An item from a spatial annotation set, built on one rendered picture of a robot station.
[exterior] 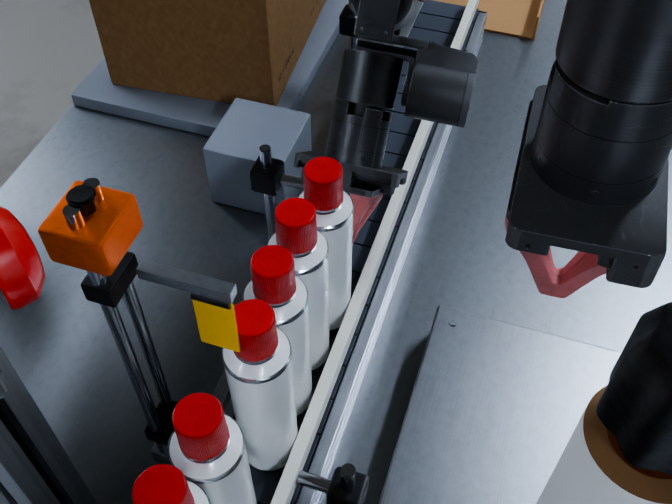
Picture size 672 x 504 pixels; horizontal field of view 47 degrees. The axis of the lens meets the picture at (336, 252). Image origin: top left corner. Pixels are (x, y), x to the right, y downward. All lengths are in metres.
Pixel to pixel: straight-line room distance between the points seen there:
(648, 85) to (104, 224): 0.30
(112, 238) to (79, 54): 2.30
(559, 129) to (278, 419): 0.37
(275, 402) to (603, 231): 0.33
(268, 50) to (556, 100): 0.70
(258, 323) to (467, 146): 0.57
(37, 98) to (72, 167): 1.55
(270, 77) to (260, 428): 0.53
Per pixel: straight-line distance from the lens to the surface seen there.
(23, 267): 0.27
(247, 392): 0.58
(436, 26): 1.17
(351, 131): 0.72
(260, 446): 0.66
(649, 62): 0.30
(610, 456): 0.53
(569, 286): 0.43
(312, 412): 0.69
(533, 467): 0.73
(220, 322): 0.53
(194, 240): 0.93
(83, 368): 0.85
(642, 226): 0.35
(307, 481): 0.67
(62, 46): 2.80
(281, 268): 0.57
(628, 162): 0.34
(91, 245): 0.46
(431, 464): 0.71
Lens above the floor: 1.53
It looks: 50 degrees down
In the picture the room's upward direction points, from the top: straight up
